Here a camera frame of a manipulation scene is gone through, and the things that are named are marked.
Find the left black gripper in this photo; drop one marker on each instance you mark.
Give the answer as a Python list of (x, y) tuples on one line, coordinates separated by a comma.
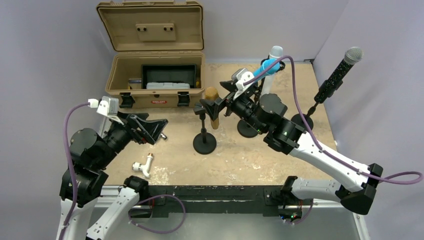
[(151, 128)]

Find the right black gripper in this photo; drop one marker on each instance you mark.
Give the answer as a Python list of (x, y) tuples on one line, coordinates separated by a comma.
[(214, 107)]

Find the gold microphone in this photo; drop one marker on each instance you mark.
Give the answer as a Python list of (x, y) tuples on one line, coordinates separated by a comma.
[(211, 94)]

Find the black round-base clip stand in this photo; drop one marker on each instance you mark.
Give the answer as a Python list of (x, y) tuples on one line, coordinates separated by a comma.
[(203, 143)]

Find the blue microphone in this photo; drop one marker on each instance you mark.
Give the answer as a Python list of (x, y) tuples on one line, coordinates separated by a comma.
[(267, 68)]

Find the white microphone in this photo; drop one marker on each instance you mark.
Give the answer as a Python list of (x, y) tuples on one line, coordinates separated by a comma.
[(275, 53)]

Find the black shock-mount desk stand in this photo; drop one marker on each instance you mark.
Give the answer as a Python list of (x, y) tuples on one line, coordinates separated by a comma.
[(247, 130)]

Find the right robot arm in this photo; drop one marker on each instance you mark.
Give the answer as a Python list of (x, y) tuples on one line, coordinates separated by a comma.
[(353, 184)]

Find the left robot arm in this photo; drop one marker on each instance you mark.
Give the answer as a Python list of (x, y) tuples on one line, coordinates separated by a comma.
[(88, 155)]

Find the black speckled microphone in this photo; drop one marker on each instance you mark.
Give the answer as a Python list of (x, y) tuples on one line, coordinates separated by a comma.
[(352, 56)]

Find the grey plastic organizer case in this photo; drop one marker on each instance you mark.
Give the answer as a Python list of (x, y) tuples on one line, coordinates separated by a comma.
[(166, 85)]

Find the black toolbox tray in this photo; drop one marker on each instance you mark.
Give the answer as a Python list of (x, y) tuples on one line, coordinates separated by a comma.
[(183, 75)]

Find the metal tool in toolbox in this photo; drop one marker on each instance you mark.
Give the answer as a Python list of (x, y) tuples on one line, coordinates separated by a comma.
[(135, 81)]

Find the white pvc pipe fitting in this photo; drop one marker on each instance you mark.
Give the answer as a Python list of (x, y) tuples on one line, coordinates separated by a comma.
[(144, 168)]

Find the tan plastic toolbox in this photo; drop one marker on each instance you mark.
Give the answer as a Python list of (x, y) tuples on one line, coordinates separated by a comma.
[(153, 33)]

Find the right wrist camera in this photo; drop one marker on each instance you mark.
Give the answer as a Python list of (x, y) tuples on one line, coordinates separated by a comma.
[(239, 78)]

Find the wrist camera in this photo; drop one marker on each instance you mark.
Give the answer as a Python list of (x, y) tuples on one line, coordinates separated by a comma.
[(239, 78), (108, 106)]

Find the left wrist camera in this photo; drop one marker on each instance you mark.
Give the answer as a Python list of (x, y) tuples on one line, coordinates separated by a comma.
[(108, 106)]

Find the black tripod shock-mount stand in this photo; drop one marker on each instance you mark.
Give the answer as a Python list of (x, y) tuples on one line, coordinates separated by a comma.
[(282, 67)]

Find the black mounting rail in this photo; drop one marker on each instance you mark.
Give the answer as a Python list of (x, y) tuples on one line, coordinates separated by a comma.
[(267, 200)]

